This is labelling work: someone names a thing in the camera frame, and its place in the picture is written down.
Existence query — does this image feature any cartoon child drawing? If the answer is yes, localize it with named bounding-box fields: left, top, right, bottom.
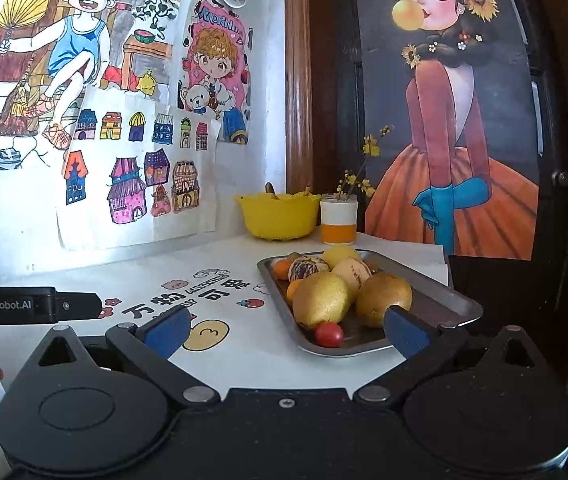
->
left=179, top=0, right=253, bottom=146

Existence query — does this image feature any white and orange cup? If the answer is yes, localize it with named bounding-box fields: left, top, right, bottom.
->
left=320, top=199, right=359, bottom=247

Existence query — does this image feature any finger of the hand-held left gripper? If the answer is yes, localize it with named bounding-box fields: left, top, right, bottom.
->
left=56, top=290, right=103, bottom=322

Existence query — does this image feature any brown wooden door frame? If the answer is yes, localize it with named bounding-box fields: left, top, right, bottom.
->
left=284, top=0, right=315, bottom=193

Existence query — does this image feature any colourful houses drawing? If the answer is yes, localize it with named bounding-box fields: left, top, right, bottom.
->
left=56, top=87, right=221, bottom=252

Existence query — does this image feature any dark striped pepino melon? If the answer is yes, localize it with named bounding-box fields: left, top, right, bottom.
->
left=288, top=255, right=331, bottom=286

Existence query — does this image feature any yellow flower sprig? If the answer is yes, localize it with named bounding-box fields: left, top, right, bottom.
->
left=336, top=125, right=395, bottom=206

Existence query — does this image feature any brown pear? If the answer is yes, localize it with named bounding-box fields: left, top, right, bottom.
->
left=355, top=272, right=413, bottom=329

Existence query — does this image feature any wall poster of lady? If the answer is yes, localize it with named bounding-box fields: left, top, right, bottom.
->
left=359, top=0, right=540, bottom=261

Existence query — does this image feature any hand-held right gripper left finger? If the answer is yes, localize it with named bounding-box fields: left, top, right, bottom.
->
left=36, top=306, right=222, bottom=408

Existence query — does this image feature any round yellow fruit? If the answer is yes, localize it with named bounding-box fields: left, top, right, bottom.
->
left=321, top=245, right=363, bottom=270

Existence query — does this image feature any pale striped pepino melon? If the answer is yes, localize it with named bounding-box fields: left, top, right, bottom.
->
left=331, top=257, right=373, bottom=297

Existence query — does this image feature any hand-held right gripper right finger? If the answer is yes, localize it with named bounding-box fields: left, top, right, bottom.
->
left=354, top=305, right=540, bottom=406

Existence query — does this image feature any boy with fan drawing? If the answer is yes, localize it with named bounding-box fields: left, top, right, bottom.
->
left=0, top=0, right=188, bottom=176

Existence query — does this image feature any metal tray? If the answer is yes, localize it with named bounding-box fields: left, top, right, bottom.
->
left=256, top=249, right=484, bottom=358

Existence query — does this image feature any red cherry tomato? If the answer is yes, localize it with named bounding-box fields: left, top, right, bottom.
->
left=314, top=321, right=345, bottom=349

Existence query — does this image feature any yellow plastic bowl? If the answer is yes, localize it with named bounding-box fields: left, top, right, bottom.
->
left=235, top=191, right=322, bottom=241

